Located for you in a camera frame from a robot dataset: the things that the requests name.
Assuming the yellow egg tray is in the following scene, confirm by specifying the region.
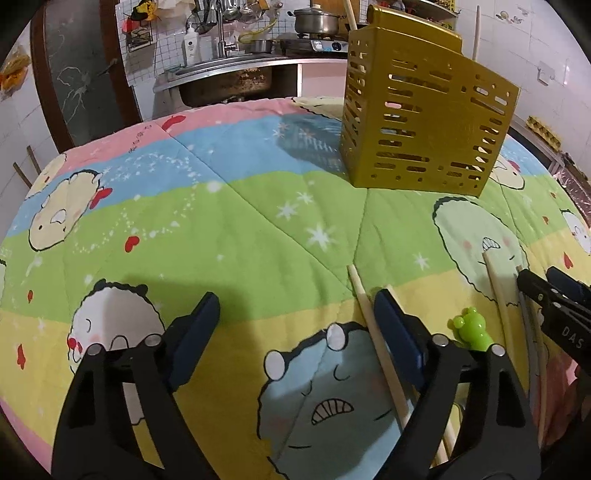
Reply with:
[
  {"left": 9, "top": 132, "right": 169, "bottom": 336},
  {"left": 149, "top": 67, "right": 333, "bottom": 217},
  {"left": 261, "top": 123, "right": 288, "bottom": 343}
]
[{"left": 526, "top": 115, "right": 566, "bottom": 148}]

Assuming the steel faucet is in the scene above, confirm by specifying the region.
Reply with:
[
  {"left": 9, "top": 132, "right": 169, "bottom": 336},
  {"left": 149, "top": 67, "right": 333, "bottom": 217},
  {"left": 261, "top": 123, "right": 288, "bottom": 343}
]
[{"left": 216, "top": 14, "right": 238, "bottom": 58}]

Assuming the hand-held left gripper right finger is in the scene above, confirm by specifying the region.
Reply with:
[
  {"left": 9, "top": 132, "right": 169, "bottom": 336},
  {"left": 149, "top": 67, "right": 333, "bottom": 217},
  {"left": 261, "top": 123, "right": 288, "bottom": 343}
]
[{"left": 373, "top": 288, "right": 542, "bottom": 480}]

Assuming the wire basket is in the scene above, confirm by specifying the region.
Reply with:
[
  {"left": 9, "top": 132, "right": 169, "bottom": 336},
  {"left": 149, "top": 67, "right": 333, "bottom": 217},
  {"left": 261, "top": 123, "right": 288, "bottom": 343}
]
[{"left": 126, "top": 21, "right": 153, "bottom": 52}]

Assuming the row of hanging kitchen utensils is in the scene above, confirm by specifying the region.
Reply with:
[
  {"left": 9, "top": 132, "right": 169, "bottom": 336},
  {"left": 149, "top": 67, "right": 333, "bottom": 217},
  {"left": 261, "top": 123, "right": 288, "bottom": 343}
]
[{"left": 194, "top": 0, "right": 259, "bottom": 24}]

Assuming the printed cartoon blanket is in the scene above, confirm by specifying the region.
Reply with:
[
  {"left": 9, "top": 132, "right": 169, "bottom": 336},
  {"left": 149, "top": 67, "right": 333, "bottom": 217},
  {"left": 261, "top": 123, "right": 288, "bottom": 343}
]
[{"left": 0, "top": 95, "right": 591, "bottom": 480}]

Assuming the steel sink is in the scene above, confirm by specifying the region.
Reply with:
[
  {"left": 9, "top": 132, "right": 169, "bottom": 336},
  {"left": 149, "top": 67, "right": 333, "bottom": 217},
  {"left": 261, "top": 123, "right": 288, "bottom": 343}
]
[{"left": 154, "top": 53, "right": 301, "bottom": 109}]

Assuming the yellow black cloth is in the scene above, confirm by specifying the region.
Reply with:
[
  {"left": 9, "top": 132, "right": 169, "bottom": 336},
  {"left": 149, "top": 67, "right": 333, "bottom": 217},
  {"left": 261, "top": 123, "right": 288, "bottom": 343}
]
[{"left": 127, "top": 0, "right": 162, "bottom": 21}]

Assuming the green frog utensil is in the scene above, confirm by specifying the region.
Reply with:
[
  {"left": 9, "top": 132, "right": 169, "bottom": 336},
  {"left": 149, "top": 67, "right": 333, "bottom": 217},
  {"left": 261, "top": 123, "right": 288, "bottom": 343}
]
[{"left": 450, "top": 308, "right": 494, "bottom": 352}]

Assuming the orange plastic bag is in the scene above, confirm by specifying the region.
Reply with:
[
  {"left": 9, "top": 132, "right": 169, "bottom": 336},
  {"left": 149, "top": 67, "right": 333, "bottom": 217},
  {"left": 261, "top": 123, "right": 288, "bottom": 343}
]
[{"left": 0, "top": 46, "right": 28, "bottom": 93}]

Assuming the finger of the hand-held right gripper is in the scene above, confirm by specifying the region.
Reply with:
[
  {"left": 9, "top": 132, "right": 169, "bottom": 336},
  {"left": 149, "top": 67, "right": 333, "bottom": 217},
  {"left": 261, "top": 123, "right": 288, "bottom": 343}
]
[
  {"left": 547, "top": 266, "right": 591, "bottom": 308},
  {"left": 516, "top": 269, "right": 566, "bottom": 324}
]

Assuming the gas stove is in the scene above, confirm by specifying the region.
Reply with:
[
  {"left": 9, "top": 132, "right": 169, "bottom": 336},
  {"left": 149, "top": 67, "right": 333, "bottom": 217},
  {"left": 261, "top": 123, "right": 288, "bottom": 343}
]
[{"left": 279, "top": 34, "right": 349, "bottom": 54}]

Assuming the steel pot with lid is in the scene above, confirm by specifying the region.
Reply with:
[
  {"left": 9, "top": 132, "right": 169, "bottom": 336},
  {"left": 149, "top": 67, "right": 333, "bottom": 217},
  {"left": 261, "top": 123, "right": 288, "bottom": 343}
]
[{"left": 288, "top": 4, "right": 345, "bottom": 38}]

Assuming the brown glass door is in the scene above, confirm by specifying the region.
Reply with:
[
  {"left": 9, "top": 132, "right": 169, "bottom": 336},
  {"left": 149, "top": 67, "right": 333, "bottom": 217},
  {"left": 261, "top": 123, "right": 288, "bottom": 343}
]
[{"left": 30, "top": 0, "right": 141, "bottom": 153}]

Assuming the red foil-topped cabinet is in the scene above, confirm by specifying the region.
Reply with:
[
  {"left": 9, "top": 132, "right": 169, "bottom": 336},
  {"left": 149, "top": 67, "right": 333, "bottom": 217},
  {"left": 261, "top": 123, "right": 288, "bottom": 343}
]
[{"left": 556, "top": 164, "right": 591, "bottom": 220}]

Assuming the white soap bottle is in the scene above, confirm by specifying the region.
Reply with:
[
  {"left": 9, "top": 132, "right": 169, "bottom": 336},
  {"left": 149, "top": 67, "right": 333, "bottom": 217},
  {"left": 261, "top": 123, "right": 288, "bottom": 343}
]
[{"left": 181, "top": 23, "right": 202, "bottom": 66}]

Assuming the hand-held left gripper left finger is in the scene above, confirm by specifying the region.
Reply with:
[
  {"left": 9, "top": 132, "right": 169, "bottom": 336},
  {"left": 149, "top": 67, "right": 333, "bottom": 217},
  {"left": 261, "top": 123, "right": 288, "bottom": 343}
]
[{"left": 52, "top": 292, "right": 220, "bottom": 480}]

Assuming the yellow slotted utensil holder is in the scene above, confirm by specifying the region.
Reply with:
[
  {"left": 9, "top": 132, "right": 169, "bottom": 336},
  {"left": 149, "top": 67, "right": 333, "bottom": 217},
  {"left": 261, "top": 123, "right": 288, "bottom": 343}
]
[{"left": 339, "top": 6, "right": 521, "bottom": 197}]

